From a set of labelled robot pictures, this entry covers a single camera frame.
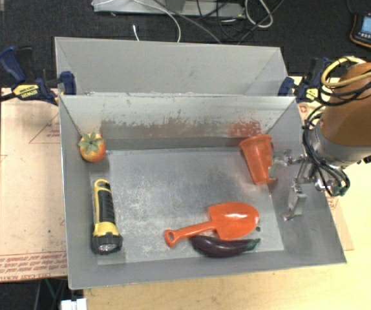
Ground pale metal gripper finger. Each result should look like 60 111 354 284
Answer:
268 149 294 179
281 186 308 222

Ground orange plastic cup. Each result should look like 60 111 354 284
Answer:
238 134 279 185

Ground orange toy shovel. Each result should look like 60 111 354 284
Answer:
164 201 260 248

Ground purple toy eggplant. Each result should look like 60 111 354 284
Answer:
189 234 261 258

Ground grey metal bin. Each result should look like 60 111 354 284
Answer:
54 36 347 291

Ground yellow and black flashlight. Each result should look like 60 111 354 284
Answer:
90 178 123 255

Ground orange toy fruit green leaves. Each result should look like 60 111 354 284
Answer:
78 131 107 163

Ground brown cardboard board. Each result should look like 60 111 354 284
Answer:
0 87 355 284

